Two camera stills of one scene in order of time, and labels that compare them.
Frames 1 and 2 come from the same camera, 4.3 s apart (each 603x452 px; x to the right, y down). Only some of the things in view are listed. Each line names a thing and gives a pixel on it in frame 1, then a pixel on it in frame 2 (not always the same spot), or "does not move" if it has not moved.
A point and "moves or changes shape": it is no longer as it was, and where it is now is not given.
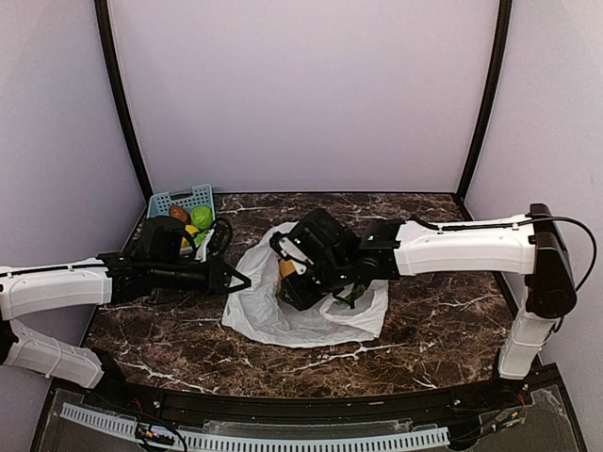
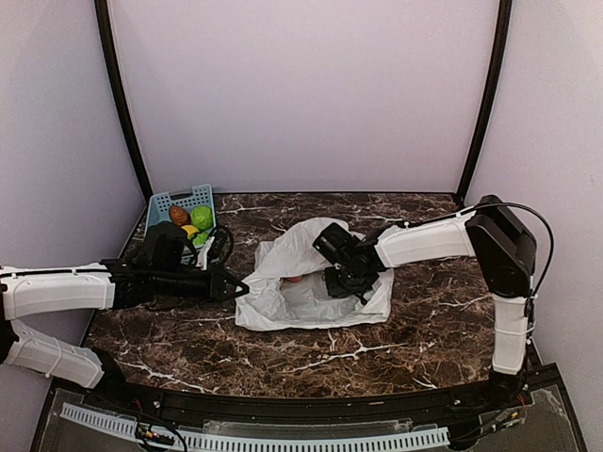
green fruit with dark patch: x=199 y=239 does not move
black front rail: x=314 y=408 does not move
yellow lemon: x=191 y=229 does not move
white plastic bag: x=256 y=308 moves or changes shape
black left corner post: x=115 y=70 does not move
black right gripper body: x=307 y=295 -> x=346 y=282
